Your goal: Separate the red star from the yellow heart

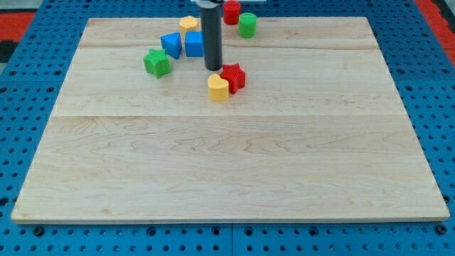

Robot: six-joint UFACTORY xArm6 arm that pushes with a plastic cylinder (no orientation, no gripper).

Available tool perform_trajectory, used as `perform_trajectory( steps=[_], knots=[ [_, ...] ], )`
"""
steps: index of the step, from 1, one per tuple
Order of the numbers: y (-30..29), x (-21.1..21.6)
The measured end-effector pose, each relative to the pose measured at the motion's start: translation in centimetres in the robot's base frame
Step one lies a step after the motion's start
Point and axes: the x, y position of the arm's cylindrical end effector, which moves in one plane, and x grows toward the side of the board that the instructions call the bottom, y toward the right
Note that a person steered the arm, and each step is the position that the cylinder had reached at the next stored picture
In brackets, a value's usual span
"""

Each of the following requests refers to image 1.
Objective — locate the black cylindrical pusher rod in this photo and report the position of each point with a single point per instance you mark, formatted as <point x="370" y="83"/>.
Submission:
<point x="210" y="16"/>

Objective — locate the red star block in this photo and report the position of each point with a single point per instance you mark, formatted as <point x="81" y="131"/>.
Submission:
<point x="235" y="76"/>

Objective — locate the yellow heart block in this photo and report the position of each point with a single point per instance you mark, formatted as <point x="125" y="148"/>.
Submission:
<point x="218" y="88"/>

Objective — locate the green star block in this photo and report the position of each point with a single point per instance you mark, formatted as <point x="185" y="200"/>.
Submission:
<point x="156" y="62"/>

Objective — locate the red cylinder block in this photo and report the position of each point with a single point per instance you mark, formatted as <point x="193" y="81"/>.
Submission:
<point x="231" y="12"/>

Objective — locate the yellow hexagon block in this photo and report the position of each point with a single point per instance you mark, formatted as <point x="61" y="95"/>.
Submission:
<point x="186" y="24"/>

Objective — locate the blue cube block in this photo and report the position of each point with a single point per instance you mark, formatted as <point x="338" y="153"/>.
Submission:
<point x="194" y="44"/>

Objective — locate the green cylinder block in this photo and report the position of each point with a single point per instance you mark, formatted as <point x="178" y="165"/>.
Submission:
<point x="247" y="25"/>

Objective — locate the blue triangle block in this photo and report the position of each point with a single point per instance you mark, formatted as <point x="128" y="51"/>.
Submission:
<point x="171" y="43"/>

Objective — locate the wooden board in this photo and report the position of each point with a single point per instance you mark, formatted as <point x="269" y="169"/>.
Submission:
<point x="318" y="134"/>

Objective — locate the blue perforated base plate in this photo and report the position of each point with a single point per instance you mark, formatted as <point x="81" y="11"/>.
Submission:
<point x="422" y="72"/>

